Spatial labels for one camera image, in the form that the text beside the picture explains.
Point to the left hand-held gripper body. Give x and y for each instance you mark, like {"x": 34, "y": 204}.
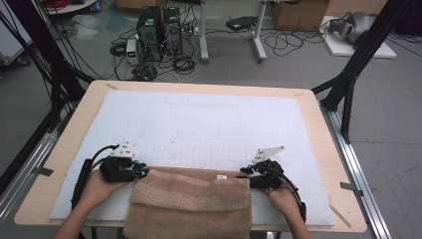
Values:
{"x": 117, "y": 169}

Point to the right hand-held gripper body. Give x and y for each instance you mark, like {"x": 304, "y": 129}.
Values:
{"x": 268, "y": 176}

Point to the light brown towel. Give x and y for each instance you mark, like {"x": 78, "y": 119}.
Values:
{"x": 189, "y": 202}

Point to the person's left hand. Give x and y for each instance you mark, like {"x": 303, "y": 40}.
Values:
{"x": 99, "y": 191}

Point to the person's right hand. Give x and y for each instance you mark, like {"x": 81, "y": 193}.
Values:
{"x": 282, "y": 200}

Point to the white grid mat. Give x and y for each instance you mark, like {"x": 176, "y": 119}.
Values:
{"x": 199, "y": 126}

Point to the black tape strip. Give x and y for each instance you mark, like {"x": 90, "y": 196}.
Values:
{"x": 44, "y": 171}

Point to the thin wooden stick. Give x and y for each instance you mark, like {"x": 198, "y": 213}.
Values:
{"x": 341, "y": 217}

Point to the small white power supply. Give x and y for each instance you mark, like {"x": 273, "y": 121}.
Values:
{"x": 132, "y": 51}

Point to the large black computer tower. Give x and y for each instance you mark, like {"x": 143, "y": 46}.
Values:
{"x": 149, "y": 30}

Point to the slim black computer tower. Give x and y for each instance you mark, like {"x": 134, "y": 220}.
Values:
{"x": 172, "y": 30}

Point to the black metal stand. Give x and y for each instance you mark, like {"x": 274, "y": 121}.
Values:
{"x": 40, "y": 46}
{"x": 358, "y": 63}

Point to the clear plastic bag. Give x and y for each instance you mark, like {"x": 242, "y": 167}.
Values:
{"x": 86, "y": 26}

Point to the flat black device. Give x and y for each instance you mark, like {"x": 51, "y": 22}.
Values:
{"x": 240, "y": 23}

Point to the white floor board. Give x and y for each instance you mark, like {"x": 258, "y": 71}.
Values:
{"x": 345, "y": 49}

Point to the cardboard box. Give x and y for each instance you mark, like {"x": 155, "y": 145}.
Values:
{"x": 298, "y": 15}

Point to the white cabinet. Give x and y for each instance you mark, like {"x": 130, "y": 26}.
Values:
{"x": 11, "y": 40}

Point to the round white table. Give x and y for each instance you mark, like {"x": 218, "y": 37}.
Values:
{"x": 73, "y": 7}

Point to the grey rounded machine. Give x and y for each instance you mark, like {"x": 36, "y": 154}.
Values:
{"x": 355, "y": 25}

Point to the grey metal bracket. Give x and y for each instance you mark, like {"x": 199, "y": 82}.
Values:
{"x": 350, "y": 187}

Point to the aluminium rail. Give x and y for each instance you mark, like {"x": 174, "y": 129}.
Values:
{"x": 30, "y": 162}
{"x": 355, "y": 172}

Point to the white desk frame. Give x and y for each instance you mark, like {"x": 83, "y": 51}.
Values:
{"x": 258, "y": 33}

